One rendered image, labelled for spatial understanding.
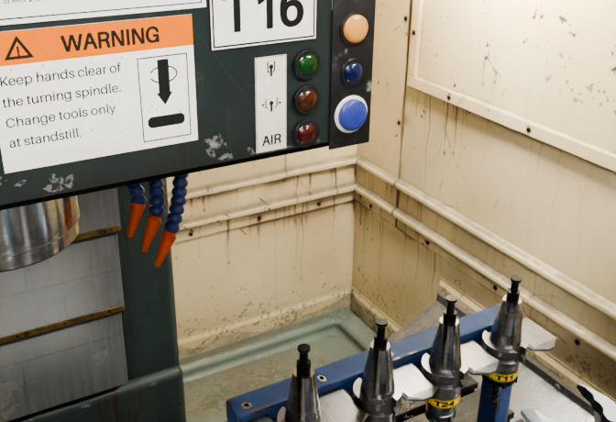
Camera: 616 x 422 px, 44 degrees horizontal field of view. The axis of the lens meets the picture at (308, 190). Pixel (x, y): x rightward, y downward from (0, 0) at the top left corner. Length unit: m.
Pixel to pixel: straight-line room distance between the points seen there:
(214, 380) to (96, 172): 1.48
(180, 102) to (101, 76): 0.07
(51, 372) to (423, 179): 0.94
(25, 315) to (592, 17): 1.10
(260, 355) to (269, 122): 1.51
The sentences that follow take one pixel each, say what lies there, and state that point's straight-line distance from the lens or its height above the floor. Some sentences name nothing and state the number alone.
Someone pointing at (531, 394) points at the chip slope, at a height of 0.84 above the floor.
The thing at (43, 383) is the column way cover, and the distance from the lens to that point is 1.51.
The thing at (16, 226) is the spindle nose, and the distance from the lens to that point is 0.77.
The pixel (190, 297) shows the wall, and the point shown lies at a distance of 2.00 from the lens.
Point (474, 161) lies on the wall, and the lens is 1.69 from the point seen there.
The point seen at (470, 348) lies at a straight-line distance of 1.12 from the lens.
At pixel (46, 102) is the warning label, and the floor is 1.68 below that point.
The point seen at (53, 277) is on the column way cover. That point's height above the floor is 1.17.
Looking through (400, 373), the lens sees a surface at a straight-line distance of 1.05.
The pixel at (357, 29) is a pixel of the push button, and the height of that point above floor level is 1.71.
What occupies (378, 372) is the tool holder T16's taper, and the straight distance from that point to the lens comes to 0.97.
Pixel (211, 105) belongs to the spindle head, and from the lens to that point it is 0.64.
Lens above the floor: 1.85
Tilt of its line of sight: 24 degrees down
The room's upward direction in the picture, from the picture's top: 1 degrees clockwise
